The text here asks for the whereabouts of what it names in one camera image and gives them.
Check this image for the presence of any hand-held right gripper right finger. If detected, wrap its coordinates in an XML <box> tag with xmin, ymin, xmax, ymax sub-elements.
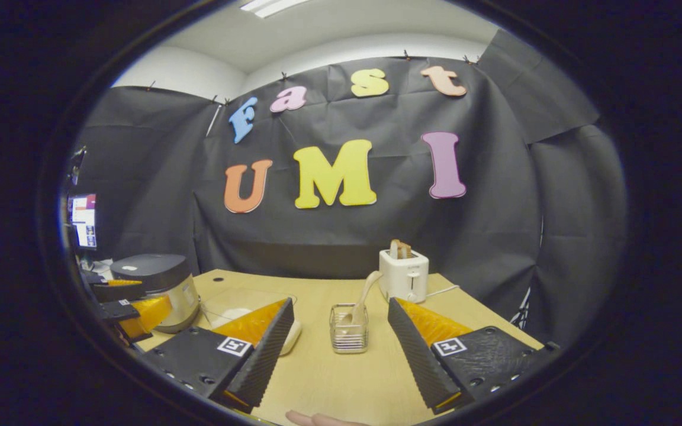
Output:
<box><xmin>387</xmin><ymin>297</ymin><xmax>561</xmax><ymax>415</ymax></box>

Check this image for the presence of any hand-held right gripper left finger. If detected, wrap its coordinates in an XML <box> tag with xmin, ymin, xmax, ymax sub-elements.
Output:
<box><xmin>146</xmin><ymin>298</ymin><xmax>295</xmax><ymax>414</ymax></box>

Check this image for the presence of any black and silver rice cooker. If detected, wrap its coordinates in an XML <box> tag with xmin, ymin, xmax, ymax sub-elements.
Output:
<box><xmin>110</xmin><ymin>254</ymin><xmax>201</xmax><ymax>334</ymax></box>

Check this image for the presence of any metal wire chopstick holder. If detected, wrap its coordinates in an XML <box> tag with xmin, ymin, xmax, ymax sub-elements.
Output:
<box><xmin>329</xmin><ymin>304</ymin><xmax>370</xmax><ymax>354</ymax></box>

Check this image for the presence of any wooden spoon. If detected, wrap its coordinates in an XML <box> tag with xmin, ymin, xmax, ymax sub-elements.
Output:
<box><xmin>341</xmin><ymin>270</ymin><xmax>383</xmax><ymax>326</ymax></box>

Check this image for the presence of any computer monitor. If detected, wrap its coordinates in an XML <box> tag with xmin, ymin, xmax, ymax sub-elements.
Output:
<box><xmin>70</xmin><ymin>193</ymin><xmax>98</xmax><ymax>249</ymax></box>

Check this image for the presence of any clear glass dish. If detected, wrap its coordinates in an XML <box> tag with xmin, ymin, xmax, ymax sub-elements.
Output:
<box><xmin>200</xmin><ymin>288</ymin><xmax>303</xmax><ymax>357</ymax></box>

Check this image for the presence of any white toaster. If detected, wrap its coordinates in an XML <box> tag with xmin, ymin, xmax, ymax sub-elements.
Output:
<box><xmin>379</xmin><ymin>248</ymin><xmax>430</xmax><ymax>304</ymax></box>

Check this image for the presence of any black backdrop cloth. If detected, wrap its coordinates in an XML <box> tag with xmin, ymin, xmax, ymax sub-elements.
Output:
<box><xmin>72</xmin><ymin>30</ymin><xmax>629</xmax><ymax>350</ymax></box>

